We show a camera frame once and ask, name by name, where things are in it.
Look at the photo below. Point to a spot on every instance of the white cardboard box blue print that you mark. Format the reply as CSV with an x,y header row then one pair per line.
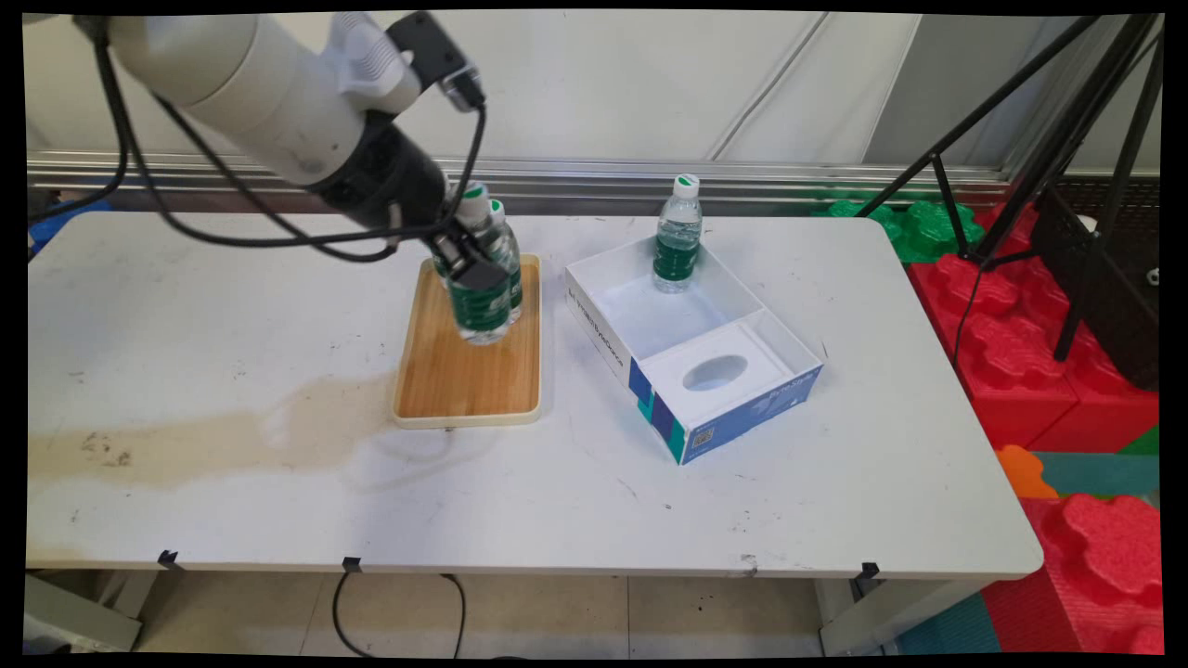
x,y
742,413

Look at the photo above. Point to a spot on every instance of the white insert with oval hole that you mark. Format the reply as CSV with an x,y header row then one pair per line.
x,y
668,366

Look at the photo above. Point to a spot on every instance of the white table leg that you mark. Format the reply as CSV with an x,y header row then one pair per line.
x,y
83,612
882,617

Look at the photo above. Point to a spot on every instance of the green foam block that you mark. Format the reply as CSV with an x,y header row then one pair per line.
x,y
863,223
937,227

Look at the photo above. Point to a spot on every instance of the blue object behind table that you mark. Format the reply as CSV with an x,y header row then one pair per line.
x,y
56,232

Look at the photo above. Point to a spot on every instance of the teal foam mat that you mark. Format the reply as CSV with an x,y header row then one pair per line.
x,y
1104,475

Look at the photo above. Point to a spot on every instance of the clear water bottle green label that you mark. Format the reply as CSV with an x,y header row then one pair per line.
x,y
481,315
515,269
676,255

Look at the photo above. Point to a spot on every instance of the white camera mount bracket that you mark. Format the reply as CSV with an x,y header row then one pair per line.
x,y
371,60

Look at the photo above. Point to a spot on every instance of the bamboo tray cream rim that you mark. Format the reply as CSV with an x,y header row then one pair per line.
x,y
464,380

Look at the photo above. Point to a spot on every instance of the black equipment case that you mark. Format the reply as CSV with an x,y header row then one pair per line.
x,y
1114,306

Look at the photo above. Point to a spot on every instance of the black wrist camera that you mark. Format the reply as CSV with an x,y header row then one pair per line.
x,y
427,46

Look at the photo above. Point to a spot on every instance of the orange foam piece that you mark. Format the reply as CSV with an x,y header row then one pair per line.
x,y
1021,473

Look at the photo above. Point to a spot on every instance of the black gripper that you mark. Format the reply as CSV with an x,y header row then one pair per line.
x,y
385,181

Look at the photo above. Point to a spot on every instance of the black tripod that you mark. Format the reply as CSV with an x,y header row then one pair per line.
x,y
1067,125

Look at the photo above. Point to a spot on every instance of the red foam block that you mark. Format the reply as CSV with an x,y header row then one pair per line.
x,y
1012,227
1104,408
984,334
1095,557

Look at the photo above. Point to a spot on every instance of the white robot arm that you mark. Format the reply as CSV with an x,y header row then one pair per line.
x,y
213,74

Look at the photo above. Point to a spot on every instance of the aluminium wall rail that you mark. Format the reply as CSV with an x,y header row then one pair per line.
x,y
650,174

